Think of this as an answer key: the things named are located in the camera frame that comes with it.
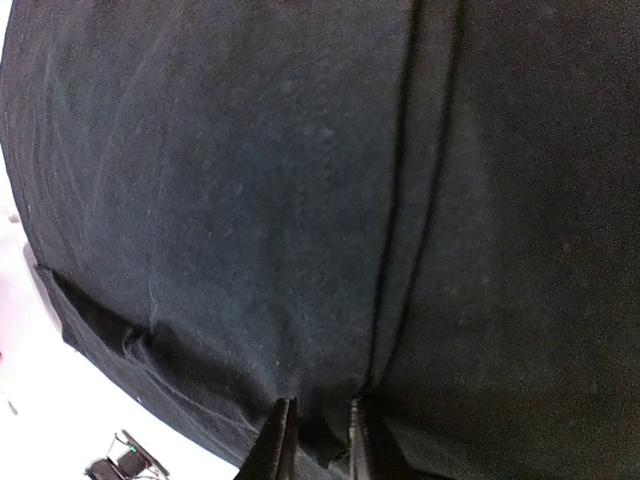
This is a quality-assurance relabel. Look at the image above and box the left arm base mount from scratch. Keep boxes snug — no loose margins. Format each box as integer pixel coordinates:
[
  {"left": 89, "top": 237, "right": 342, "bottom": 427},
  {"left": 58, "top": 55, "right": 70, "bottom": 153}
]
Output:
[{"left": 84, "top": 429, "right": 170, "bottom": 480}]

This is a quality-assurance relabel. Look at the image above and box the black t-shirt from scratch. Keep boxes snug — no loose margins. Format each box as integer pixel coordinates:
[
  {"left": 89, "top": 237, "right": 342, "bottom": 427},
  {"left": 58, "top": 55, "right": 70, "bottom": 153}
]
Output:
[{"left": 1, "top": 1, "right": 639, "bottom": 479}]

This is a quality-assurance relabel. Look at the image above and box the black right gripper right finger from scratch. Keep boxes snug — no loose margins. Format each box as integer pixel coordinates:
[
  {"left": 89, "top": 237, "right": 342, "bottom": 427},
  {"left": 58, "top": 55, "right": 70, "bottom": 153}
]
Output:
[{"left": 349, "top": 399, "right": 379, "bottom": 480}]

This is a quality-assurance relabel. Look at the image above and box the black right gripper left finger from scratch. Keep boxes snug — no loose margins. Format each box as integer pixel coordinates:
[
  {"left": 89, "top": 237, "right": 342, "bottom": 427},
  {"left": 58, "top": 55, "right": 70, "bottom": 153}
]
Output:
[{"left": 239, "top": 398, "right": 295, "bottom": 480}]

